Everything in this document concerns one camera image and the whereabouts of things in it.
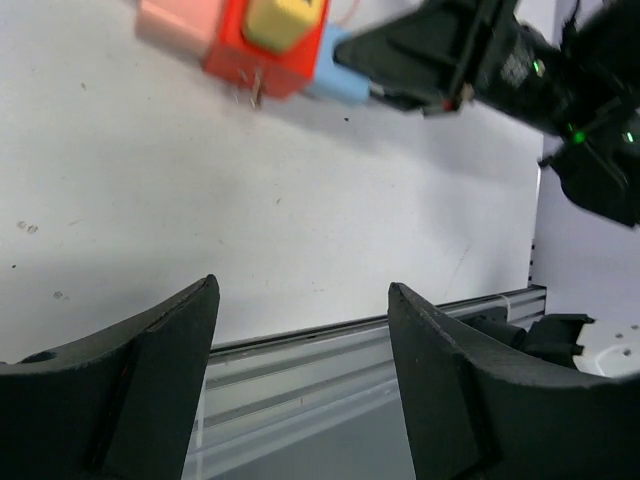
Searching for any blue plug adapter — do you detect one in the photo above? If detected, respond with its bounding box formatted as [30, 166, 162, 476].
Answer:
[303, 23, 370, 105]

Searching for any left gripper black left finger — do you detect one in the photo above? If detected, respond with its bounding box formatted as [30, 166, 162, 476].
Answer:
[1, 275, 220, 479]

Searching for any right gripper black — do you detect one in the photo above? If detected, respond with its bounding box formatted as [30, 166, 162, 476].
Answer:
[333, 1, 639, 145]

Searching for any yellow plug adapter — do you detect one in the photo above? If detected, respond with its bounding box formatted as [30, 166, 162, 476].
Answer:
[242, 0, 326, 54]

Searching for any pink charger block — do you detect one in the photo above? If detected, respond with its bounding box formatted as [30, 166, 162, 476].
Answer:
[135, 0, 226, 60]

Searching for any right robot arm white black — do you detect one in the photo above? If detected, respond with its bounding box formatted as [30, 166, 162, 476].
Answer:
[331, 1, 639, 378]

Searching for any aluminium front rail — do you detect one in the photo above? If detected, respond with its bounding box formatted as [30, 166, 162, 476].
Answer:
[182, 284, 549, 480]

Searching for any red cube socket adapter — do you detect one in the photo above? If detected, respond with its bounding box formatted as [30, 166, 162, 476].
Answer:
[202, 1, 329, 100]

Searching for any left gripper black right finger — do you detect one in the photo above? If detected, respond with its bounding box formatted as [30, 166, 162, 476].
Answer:
[388, 283, 639, 479]

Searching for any pink thin cable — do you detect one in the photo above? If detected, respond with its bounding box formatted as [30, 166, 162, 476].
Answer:
[329, 0, 364, 26]

